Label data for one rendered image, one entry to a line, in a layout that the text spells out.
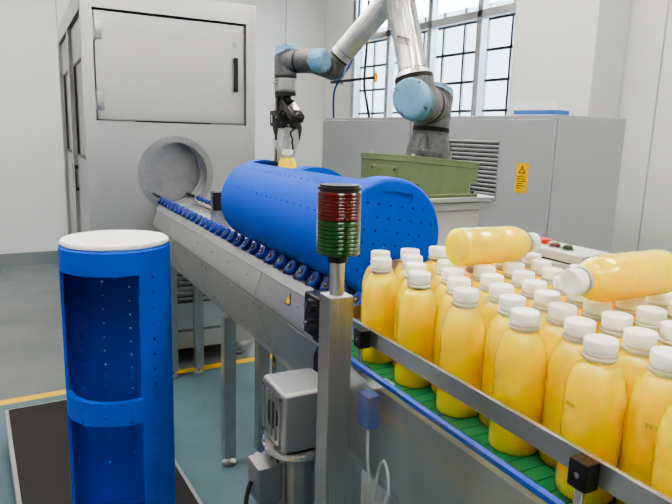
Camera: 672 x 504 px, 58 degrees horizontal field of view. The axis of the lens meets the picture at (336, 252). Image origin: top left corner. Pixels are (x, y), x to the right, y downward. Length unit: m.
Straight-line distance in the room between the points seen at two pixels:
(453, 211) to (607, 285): 1.04
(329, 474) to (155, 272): 0.87
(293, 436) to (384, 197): 0.57
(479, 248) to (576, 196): 2.07
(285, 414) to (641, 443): 0.62
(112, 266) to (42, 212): 4.78
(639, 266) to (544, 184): 2.08
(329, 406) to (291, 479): 0.35
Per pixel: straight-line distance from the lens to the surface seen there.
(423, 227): 1.47
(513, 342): 0.86
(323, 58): 2.04
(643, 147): 4.25
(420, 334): 1.05
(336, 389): 0.92
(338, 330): 0.89
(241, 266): 2.04
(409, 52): 1.88
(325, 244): 0.85
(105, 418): 1.77
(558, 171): 3.04
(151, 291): 1.67
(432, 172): 1.83
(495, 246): 1.15
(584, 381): 0.78
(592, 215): 3.28
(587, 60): 4.17
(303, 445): 1.20
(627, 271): 0.95
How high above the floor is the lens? 1.33
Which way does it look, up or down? 11 degrees down
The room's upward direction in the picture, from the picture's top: 2 degrees clockwise
